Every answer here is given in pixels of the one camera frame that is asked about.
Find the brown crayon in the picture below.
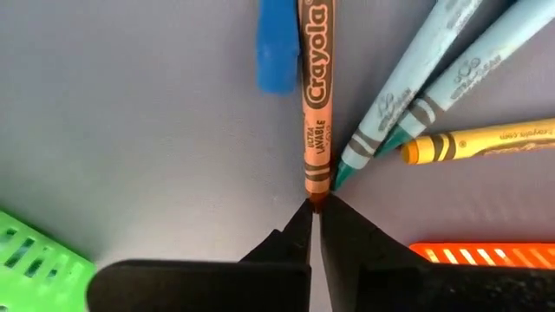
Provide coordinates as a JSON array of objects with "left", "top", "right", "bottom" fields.
[{"left": 298, "top": 0, "right": 337, "bottom": 213}]

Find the green plastic basket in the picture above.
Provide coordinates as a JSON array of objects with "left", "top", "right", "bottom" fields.
[{"left": 0, "top": 210, "right": 96, "bottom": 312}]

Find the orange plastic basket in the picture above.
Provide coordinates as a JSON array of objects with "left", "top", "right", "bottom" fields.
[{"left": 409, "top": 241, "right": 555, "bottom": 270}]

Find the yellow crayon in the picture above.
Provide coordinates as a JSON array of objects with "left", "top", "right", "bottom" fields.
[{"left": 399, "top": 117, "right": 555, "bottom": 166}]

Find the teal crayon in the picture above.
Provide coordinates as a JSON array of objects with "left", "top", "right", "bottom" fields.
[
  {"left": 375, "top": 0, "right": 555, "bottom": 159},
  {"left": 331, "top": 0, "right": 485, "bottom": 192}
]

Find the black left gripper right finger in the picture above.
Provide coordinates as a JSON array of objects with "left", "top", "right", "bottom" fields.
[{"left": 319, "top": 192, "right": 555, "bottom": 312}]

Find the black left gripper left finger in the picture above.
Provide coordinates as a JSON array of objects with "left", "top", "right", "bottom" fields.
[{"left": 88, "top": 198, "right": 315, "bottom": 312}]

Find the blue crayon stub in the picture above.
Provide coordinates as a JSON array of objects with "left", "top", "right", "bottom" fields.
[{"left": 255, "top": 0, "right": 301, "bottom": 95}]

